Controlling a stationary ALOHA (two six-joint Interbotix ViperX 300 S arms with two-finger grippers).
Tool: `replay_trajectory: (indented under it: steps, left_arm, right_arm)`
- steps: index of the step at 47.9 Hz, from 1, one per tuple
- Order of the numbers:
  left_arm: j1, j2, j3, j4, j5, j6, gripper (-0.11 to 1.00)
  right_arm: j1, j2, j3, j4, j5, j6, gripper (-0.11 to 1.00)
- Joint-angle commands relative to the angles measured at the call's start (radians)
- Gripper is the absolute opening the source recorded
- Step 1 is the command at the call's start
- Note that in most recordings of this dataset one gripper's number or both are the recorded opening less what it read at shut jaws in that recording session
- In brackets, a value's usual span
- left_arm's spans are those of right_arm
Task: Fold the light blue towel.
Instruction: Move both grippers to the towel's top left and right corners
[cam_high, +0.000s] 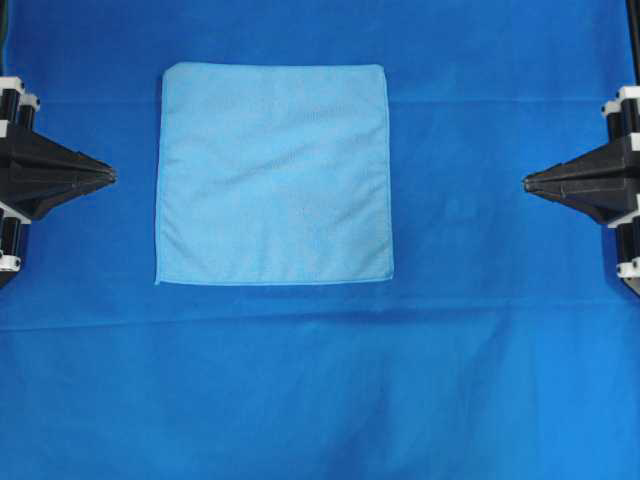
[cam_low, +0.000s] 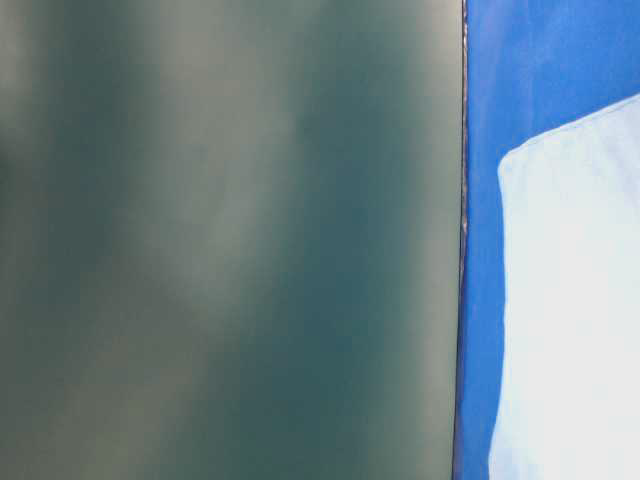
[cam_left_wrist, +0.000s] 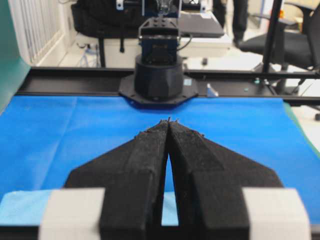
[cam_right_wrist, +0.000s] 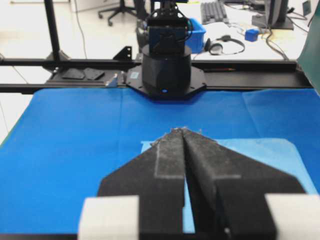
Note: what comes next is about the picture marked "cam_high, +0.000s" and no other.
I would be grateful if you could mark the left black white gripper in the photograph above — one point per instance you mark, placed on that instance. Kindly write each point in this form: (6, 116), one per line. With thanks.
(27, 197)

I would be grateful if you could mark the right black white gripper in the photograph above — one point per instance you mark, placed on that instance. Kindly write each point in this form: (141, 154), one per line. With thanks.
(614, 204)

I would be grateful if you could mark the light blue towel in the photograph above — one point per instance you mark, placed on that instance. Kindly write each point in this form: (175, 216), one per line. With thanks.
(273, 176)

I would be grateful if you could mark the dark blue table cloth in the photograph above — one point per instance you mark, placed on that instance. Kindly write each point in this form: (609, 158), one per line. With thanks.
(504, 347)

